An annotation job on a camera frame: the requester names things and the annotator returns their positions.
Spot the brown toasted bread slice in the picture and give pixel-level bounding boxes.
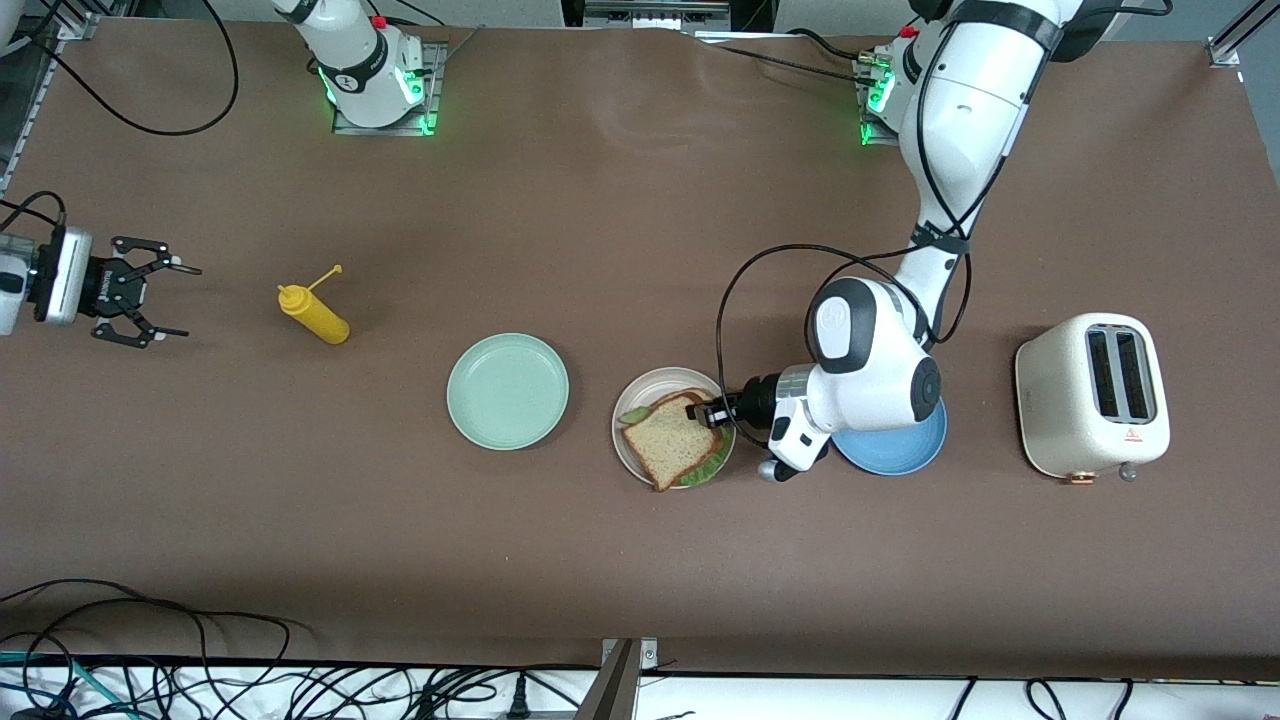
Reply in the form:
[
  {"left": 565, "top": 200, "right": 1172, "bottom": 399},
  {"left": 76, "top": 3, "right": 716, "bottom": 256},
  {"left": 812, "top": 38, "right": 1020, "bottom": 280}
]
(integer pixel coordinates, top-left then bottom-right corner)
[{"left": 621, "top": 391, "right": 725, "bottom": 493}]

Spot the green lettuce leaf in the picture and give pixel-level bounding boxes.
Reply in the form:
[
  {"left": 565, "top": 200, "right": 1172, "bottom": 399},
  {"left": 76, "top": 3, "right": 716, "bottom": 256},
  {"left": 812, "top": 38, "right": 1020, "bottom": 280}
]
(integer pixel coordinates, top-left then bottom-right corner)
[{"left": 617, "top": 403, "right": 736, "bottom": 489}]

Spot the yellow squeeze bottle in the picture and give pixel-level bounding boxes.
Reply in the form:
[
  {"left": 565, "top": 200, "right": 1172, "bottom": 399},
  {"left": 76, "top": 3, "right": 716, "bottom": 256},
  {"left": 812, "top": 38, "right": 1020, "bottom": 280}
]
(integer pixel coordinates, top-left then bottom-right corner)
[{"left": 277, "top": 264, "right": 352, "bottom": 346}]

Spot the beige plate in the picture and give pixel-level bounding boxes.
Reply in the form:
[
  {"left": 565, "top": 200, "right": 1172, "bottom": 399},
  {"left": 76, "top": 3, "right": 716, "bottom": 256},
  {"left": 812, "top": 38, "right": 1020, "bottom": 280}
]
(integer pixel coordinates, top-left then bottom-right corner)
[{"left": 611, "top": 366, "right": 738, "bottom": 491}]

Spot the blue plate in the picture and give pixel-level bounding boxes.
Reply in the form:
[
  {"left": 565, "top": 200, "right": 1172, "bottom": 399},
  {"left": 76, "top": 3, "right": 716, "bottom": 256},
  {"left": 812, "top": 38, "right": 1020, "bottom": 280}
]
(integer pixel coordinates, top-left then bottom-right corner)
[{"left": 832, "top": 397, "right": 949, "bottom": 477}]

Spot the mint green plate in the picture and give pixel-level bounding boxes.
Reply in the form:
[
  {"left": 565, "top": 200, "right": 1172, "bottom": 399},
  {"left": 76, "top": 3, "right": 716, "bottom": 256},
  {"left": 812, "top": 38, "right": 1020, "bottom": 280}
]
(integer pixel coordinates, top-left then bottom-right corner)
[{"left": 446, "top": 332, "right": 571, "bottom": 452}]

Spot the brown table cover mat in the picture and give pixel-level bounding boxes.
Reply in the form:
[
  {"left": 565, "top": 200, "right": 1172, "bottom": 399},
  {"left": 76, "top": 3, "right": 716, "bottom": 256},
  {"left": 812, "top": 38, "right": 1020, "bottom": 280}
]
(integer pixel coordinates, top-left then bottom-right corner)
[{"left": 0, "top": 15, "right": 1280, "bottom": 681}]

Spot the white toaster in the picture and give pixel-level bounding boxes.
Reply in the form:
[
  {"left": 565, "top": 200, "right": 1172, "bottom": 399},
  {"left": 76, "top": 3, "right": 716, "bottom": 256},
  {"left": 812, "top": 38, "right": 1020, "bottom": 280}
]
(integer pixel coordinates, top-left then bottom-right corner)
[{"left": 1014, "top": 312, "right": 1172, "bottom": 487}]

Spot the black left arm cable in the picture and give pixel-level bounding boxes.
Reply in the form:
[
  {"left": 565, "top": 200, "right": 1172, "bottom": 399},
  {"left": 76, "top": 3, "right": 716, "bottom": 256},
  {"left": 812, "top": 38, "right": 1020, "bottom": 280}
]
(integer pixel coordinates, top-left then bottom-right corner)
[{"left": 715, "top": 0, "right": 1176, "bottom": 448}]

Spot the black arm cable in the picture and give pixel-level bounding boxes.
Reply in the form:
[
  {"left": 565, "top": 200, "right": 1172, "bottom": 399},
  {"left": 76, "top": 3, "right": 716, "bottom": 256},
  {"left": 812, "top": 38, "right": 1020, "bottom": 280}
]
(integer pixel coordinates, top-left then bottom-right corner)
[
  {"left": 0, "top": 0, "right": 241, "bottom": 261},
  {"left": 715, "top": 0, "right": 1176, "bottom": 448}
]

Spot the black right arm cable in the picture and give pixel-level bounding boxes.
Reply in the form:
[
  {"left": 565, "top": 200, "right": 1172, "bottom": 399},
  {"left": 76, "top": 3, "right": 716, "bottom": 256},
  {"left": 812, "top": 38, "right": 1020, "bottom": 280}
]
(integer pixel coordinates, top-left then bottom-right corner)
[{"left": 0, "top": 0, "right": 241, "bottom": 261}]

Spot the aluminium frame profile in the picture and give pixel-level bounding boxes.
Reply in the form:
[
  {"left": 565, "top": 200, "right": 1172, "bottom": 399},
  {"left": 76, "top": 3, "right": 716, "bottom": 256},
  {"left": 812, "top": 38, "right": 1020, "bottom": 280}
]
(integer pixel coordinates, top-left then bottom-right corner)
[
  {"left": 0, "top": 0, "right": 101, "bottom": 196},
  {"left": 1205, "top": 0, "right": 1280, "bottom": 69}
]

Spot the aluminium table bracket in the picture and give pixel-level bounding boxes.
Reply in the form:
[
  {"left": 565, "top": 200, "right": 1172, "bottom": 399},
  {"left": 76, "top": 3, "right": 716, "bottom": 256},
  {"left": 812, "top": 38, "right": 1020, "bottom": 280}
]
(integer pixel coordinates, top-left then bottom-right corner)
[{"left": 575, "top": 637, "right": 661, "bottom": 720}]

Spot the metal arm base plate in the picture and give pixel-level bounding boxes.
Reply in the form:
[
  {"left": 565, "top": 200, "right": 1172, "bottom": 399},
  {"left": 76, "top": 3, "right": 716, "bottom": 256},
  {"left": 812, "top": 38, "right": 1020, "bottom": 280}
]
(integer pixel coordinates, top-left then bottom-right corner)
[
  {"left": 332, "top": 42, "right": 446, "bottom": 137},
  {"left": 858, "top": 55, "right": 911, "bottom": 149}
]

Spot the long black looped cable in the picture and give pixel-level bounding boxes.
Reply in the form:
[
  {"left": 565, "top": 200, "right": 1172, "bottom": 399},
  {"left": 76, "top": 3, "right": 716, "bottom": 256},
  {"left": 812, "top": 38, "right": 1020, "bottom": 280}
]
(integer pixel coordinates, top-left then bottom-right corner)
[{"left": 0, "top": 578, "right": 293, "bottom": 701}]

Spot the thick black braided cable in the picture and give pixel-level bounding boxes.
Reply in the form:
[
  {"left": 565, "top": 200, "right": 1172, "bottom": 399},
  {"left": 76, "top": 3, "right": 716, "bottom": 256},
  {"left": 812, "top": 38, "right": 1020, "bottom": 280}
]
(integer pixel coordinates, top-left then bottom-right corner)
[{"left": 695, "top": 38, "right": 886, "bottom": 89}]

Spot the teal cable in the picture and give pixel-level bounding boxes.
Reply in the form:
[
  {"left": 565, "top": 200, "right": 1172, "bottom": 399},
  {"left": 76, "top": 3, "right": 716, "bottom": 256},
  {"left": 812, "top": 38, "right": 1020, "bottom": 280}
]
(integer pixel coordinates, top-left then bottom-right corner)
[{"left": 0, "top": 650, "right": 136, "bottom": 720}]

